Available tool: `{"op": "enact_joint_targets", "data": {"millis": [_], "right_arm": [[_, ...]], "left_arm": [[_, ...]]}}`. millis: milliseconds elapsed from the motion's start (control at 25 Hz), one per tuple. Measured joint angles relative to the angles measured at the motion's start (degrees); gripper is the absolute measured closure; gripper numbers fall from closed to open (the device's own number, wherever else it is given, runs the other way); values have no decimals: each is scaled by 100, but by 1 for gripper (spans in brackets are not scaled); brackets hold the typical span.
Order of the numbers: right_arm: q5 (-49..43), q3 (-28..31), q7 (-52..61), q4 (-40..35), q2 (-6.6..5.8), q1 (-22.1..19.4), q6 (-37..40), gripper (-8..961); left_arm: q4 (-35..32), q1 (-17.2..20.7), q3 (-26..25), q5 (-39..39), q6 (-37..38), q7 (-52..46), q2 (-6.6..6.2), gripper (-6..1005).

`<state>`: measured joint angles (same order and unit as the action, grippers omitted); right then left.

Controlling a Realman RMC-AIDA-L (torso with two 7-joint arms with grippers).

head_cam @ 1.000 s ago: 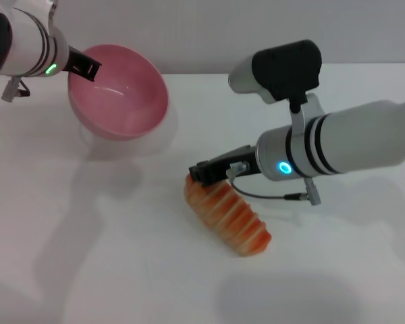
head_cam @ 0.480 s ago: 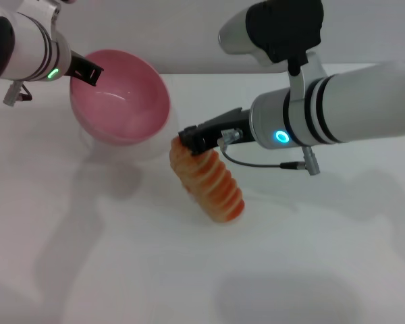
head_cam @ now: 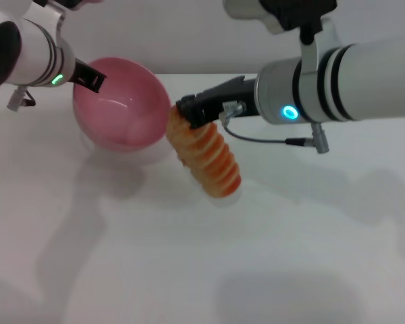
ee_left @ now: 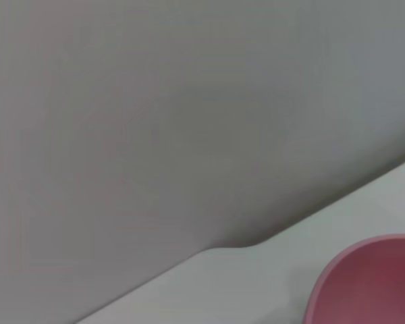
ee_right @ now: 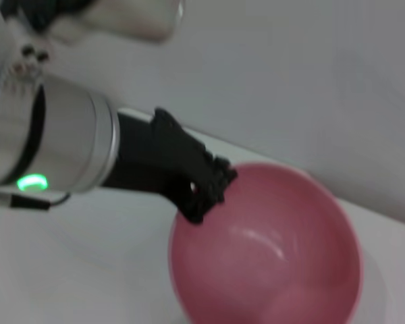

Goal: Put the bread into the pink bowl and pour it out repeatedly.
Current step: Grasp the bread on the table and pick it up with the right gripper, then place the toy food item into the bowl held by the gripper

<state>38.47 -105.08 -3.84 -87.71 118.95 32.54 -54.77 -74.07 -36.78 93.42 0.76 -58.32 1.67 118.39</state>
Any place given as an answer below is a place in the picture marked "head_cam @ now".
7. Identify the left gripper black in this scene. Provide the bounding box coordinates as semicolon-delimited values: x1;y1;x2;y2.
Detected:
67;57;108;94

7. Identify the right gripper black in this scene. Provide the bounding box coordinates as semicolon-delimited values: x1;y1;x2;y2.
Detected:
174;76;259;130

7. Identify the orange ridged bread loaf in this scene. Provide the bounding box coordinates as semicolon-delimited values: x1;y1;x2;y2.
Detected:
165;104;242;199

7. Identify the pink plastic bowl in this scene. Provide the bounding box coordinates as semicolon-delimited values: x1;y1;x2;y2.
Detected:
72;57;172;155

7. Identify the left silver camera bracket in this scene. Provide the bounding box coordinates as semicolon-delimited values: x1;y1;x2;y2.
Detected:
42;0;68;45

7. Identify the silver camera bracket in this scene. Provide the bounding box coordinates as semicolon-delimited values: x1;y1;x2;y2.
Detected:
298;16;342;75
42;0;68;45

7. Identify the left arm cable with plug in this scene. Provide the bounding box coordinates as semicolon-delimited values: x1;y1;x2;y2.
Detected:
6;84;37;112

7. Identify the arm cable with plug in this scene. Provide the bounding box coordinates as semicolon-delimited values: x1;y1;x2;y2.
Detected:
6;84;37;112
219;101;331;155

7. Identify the right silver camera bracket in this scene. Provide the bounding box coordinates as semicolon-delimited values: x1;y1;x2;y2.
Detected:
298;16;342;75

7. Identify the right arm cable with plug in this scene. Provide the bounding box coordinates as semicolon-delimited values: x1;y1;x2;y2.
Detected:
219;101;331;155

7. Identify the right wrist camera black housing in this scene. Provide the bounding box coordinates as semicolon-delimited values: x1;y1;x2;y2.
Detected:
222;0;338;36

